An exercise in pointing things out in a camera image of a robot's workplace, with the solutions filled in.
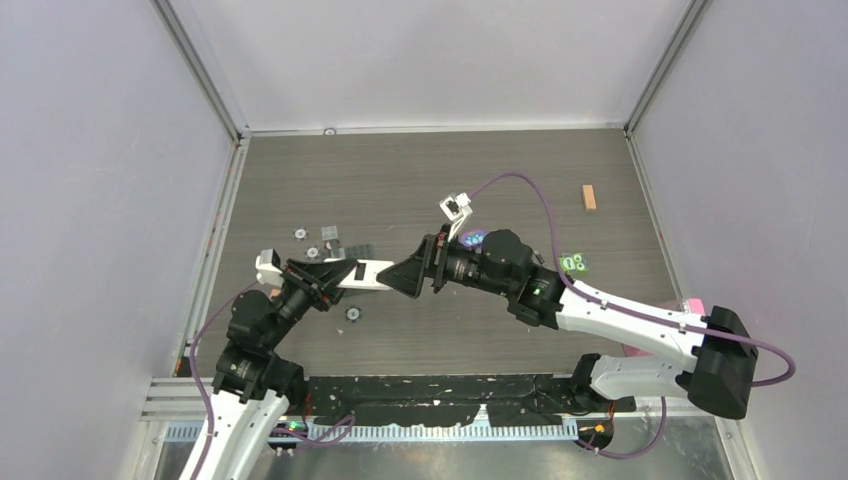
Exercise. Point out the small gear upper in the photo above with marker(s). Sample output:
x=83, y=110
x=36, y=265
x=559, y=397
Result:
x=301, y=234

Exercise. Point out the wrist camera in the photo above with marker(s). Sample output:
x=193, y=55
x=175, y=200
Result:
x=268, y=268
x=457, y=210

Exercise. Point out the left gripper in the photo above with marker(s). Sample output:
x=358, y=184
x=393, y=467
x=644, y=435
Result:
x=318, y=279

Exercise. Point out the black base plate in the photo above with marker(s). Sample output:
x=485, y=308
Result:
x=452, y=400

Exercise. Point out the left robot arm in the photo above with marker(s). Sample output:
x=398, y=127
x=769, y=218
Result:
x=253, y=386

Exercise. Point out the pink tape dispenser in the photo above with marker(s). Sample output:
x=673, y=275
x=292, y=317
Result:
x=685, y=305

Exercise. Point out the black gear lower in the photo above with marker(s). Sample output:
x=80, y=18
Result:
x=353, y=314

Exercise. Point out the small gear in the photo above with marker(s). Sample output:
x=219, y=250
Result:
x=301, y=234
x=311, y=252

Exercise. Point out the green owl eraser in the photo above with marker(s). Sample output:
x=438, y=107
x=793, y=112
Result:
x=573, y=263

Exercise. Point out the clear lego plate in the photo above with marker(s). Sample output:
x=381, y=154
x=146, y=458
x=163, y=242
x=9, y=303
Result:
x=329, y=233

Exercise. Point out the purple paw eraser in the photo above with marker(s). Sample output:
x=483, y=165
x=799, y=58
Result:
x=472, y=239

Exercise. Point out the small gear middle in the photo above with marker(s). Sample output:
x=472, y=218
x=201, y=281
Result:
x=311, y=252

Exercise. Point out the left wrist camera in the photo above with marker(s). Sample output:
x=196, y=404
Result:
x=268, y=268

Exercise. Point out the wooden block right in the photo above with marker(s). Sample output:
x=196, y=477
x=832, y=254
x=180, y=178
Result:
x=589, y=197

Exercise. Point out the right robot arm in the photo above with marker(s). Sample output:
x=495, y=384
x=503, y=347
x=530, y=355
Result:
x=706, y=359

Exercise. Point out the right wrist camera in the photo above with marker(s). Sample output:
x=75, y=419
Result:
x=457, y=210

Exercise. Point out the grey lego baseplate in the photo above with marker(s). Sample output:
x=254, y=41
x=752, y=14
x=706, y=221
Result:
x=360, y=252

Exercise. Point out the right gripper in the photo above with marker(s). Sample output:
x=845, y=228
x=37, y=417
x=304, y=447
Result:
x=407, y=276

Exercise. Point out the white remote control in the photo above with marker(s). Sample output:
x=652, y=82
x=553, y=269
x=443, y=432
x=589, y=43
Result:
x=363, y=275

